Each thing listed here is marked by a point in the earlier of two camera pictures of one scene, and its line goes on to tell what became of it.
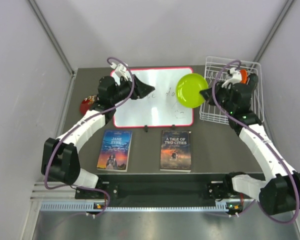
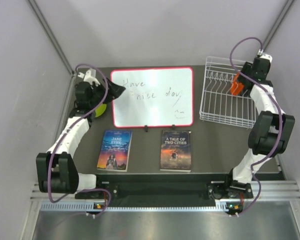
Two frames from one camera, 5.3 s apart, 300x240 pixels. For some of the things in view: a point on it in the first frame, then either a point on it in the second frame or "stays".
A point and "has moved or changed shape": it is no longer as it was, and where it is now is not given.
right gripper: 218,88 to 247,68
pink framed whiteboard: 160,107 stays
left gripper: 141,90 to 114,91
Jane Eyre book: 114,152 stays
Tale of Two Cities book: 175,151 stays
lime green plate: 188,90 has moved or changed shape
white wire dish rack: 217,69 stays
